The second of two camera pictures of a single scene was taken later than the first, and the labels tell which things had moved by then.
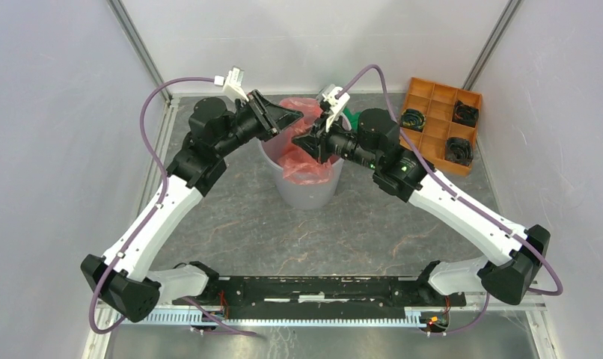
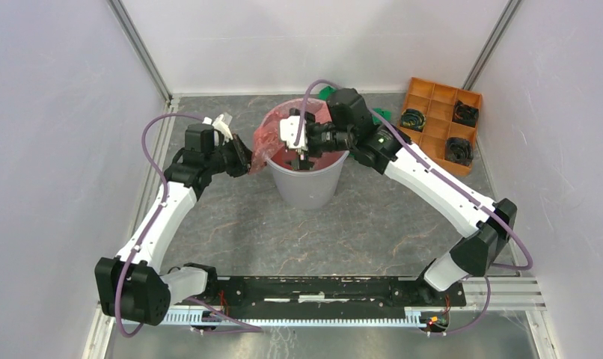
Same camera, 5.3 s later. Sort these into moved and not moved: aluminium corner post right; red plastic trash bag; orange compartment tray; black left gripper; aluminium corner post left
Moved: black left gripper; red plastic trash bag
Not moved: orange compartment tray; aluminium corner post right; aluminium corner post left
